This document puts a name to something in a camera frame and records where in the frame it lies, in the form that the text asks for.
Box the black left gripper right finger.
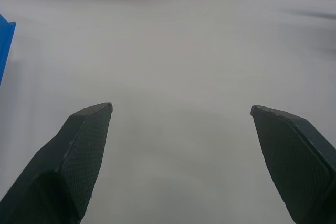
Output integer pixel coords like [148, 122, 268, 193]
[250, 105, 336, 224]

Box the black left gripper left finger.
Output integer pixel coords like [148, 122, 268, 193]
[0, 102, 114, 224]

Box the blue plastic tray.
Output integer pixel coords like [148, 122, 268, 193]
[0, 14, 17, 86]

